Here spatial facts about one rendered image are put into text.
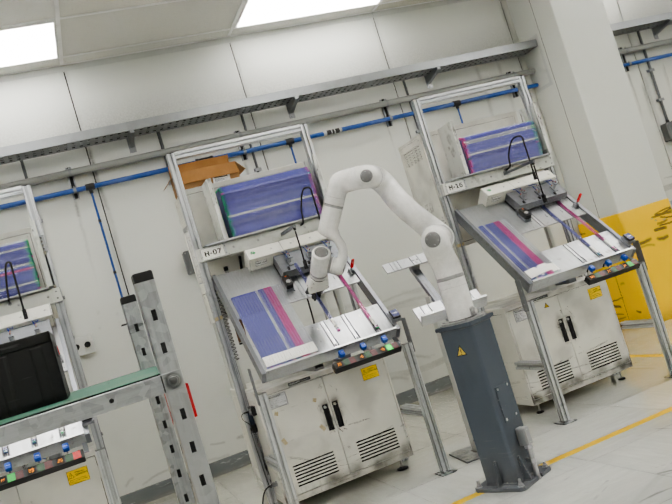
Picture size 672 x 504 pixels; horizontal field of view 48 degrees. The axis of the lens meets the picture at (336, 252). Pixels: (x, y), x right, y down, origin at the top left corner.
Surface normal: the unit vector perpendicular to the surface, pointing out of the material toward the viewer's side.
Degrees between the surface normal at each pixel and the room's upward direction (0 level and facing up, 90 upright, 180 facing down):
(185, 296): 90
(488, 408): 90
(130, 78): 90
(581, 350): 90
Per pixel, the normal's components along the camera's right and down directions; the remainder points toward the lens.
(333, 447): 0.31, -0.14
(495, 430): -0.67, 0.17
